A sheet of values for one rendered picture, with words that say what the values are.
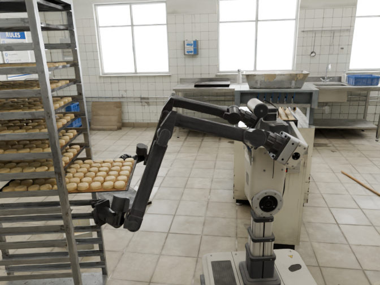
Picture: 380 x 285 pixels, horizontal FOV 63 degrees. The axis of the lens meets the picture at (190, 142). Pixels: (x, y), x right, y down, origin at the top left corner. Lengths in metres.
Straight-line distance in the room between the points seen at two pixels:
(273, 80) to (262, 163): 1.46
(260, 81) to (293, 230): 1.30
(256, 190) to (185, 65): 4.59
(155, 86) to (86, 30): 1.66
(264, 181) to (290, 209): 0.90
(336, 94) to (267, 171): 4.11
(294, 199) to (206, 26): 4.16
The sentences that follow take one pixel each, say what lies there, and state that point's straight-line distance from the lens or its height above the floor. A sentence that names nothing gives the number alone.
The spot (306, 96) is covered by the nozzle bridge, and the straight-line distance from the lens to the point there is 2.99.
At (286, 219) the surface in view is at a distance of 2.50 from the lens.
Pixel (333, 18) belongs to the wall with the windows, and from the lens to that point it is 6.12.
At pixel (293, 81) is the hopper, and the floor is 1.25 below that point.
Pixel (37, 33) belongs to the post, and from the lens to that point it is 1.36.
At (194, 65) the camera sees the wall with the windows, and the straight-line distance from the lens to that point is 5.96.
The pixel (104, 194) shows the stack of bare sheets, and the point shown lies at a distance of 3.60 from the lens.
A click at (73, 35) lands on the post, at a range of 1.78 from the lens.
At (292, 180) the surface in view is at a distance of 2.36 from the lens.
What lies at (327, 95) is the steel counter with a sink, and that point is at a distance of 5.54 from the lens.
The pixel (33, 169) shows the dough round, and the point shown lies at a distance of 1.58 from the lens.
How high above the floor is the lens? 1.58
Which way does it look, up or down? 18 degrees down
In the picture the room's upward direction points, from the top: 2 degrees counter-clockwise
